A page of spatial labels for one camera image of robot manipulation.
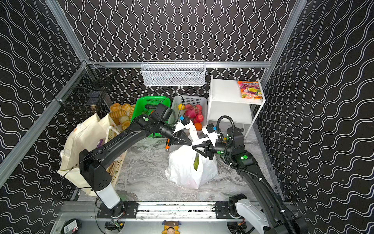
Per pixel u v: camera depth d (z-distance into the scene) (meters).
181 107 1.17
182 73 1.03
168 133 0.63
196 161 0.73
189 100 1.17
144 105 1.17
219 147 0.61
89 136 0.77
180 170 0.73
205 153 0.62
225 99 0.78
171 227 0.69
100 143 0.85
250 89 0.80
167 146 0.97
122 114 1.13
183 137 0.65
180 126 0.61
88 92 0.96
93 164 0.44
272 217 0.40
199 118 0.98
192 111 1.03
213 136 0.60
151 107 1.17
